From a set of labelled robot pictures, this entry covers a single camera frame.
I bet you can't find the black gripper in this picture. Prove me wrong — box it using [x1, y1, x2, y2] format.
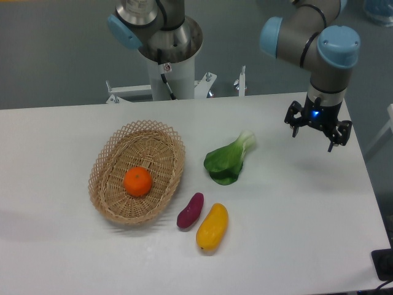
[284, 96, 352, 152]

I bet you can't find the orange fruit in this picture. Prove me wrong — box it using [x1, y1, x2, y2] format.
[123, 167, 153, 197]

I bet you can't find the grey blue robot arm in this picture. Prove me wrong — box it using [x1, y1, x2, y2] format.
[107, 1, 360, 146]

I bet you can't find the woven wicker basket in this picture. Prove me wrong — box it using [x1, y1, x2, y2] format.
[88, 120, 185, 226]

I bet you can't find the white furniture at right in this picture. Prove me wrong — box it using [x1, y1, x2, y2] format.
[364, 104, 392, 162]

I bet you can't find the green bok choy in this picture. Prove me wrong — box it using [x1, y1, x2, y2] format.
[203, 130, 256, 186]

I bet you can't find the blue object top right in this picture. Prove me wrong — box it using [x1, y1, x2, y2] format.
[363, 0, 392, 27]

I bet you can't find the black device at edge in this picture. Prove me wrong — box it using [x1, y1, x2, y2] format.
[371, 249, 392, 281]

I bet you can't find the yellow mango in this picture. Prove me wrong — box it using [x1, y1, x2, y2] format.
[196, 203, 229, 252]

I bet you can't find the purple sweet potato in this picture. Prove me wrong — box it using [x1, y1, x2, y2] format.
[176, 192, 204, 229]

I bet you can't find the white metal base frame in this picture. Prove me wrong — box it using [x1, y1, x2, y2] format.
[106, 65, 247, 104]

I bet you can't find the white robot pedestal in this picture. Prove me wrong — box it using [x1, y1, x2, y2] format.
[145, 57, 195, 101]

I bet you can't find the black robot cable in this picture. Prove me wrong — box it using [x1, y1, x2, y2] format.
[156, 48, 178, 101]

